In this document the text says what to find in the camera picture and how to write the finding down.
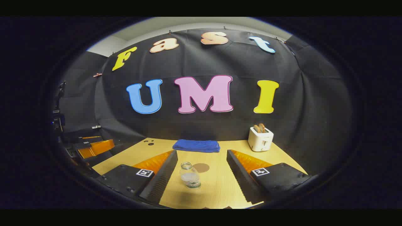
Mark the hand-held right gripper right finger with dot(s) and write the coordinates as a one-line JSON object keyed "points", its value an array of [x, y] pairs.
{"points": [[243, 179]]}

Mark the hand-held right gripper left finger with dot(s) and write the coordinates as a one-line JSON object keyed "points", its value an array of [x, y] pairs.
{"points": [[163, 179]]}

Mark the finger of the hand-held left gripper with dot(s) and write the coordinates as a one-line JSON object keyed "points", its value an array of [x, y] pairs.
{"points": [[94, 147], [91, 137]]}

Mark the clear plastic water bottle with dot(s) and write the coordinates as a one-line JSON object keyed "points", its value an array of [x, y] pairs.
{"points": [[190, 177]]}

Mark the round brown coaster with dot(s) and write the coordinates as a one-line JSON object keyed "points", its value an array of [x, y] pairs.
{"points": [[203, 168]]}

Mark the black tripod stand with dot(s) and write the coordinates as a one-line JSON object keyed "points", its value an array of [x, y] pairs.
{"points": [[58, 119]]}

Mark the white toaster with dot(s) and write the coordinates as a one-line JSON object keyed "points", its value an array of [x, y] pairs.
{"points": [[259, 141]]}

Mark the folded blue towel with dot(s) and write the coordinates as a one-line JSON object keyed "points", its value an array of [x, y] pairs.
{"points": [[196, 146]]}

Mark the toasted bread slice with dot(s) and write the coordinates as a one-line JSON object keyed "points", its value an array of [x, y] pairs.
{"points": [[262, 126], [256, 128]]}

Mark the red clip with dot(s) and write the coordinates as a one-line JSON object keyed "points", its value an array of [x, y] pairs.
{"points": [[97, 75]]}

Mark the black backdrop cloth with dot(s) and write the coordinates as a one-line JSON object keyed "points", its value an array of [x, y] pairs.
{"points": [[188, 62]]}

